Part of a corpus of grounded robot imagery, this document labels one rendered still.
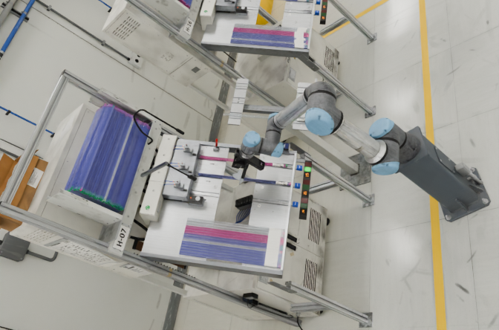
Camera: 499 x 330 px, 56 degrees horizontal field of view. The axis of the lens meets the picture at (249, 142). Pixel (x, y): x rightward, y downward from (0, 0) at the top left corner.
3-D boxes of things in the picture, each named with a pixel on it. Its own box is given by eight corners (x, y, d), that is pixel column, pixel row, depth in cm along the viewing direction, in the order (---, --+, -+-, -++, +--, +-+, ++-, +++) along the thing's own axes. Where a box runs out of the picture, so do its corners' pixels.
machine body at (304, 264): (333, 212, 318) (269, 173, 286) (327, 319, 281) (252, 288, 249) (266, 229, 362) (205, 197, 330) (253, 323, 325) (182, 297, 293)
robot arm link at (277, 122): (321, 65, 193) (262, 114, 232) (318, 85, 187) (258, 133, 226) (344, 77, 197) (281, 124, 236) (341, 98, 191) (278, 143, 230)
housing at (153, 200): (181, 148, 273) (177, 134, 261) (160, 226, 247) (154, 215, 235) (168, 146, 274) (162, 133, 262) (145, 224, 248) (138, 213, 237)
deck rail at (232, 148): (296, 156, 265) (297, 151, 260) (296, 159, 264) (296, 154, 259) (175, 143, 274) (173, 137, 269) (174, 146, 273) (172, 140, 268)
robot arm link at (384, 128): (405, 125, 219) (389, 111, 212) (405, 149, 212) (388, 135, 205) (383, 132, 227) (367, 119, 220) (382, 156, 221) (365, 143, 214)
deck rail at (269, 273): (282, 274, 229) (282, 270, 224) (282, 279, 228) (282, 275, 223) (143, 256, 238) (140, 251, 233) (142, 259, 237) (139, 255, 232)
